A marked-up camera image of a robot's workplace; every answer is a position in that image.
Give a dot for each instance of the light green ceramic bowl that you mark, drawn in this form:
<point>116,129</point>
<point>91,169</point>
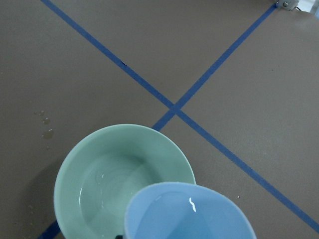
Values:
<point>101,174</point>

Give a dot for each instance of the light blue paper cup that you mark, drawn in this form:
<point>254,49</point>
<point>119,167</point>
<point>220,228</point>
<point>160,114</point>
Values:
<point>174,210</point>

